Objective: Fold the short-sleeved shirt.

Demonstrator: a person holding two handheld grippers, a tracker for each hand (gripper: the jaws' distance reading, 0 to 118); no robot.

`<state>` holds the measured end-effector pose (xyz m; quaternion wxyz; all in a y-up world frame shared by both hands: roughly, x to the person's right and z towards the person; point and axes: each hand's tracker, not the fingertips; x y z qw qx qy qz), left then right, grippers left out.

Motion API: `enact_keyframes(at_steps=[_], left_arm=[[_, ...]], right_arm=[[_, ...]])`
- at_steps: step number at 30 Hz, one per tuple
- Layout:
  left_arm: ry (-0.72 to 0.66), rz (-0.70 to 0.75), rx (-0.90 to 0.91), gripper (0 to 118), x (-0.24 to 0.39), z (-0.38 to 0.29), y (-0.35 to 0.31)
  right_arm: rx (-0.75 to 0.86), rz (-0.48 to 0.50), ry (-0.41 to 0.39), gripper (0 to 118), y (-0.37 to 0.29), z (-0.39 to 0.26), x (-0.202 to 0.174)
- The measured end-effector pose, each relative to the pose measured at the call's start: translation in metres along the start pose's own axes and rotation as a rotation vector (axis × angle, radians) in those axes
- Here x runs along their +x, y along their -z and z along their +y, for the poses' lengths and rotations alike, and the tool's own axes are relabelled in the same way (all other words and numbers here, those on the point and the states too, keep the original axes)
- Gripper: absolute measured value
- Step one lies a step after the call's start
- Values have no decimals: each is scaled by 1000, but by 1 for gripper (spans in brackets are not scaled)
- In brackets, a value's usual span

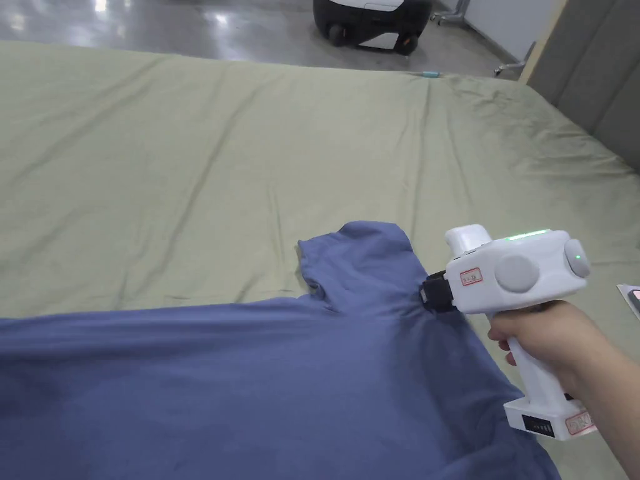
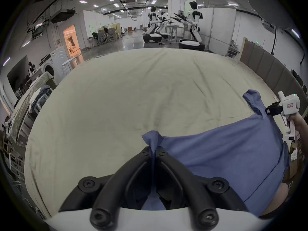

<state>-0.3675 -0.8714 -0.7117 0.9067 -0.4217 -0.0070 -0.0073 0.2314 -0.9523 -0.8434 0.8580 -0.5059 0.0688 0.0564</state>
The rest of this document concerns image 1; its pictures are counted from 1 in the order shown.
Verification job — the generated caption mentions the grey padded headboard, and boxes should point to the grey padded headboard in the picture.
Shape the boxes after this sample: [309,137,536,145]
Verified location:
[519,0,640,173]

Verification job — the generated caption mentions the black and white wheeled robot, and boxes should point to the black and white wheeled robot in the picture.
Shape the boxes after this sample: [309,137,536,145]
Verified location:
[312,0,435,55]

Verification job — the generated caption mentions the bed with pale green sheet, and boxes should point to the bed with pale green sheet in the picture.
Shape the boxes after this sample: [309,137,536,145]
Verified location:
[0,39,640,480]

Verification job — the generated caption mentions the person's right hand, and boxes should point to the person's right hand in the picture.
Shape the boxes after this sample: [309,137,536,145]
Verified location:
[487,299,618,406]

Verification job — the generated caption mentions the blue shirt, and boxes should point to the blue shirt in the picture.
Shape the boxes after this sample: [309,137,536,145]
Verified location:
[0,219,562,480]

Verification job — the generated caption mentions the phone with dark screen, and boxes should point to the phone with dark screen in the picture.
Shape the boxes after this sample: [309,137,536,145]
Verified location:
[617,284,640,321]

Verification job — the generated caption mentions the grey wheeled stand base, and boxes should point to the grey wheeled stand base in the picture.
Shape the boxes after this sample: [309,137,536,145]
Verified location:
[494,41,537,77]

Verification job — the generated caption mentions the person's right forearm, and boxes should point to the person's right forearm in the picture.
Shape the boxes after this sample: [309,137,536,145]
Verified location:
[569,329,640,416]

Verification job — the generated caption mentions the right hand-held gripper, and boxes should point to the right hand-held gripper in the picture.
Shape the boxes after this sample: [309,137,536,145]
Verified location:
[421,226,598,443]

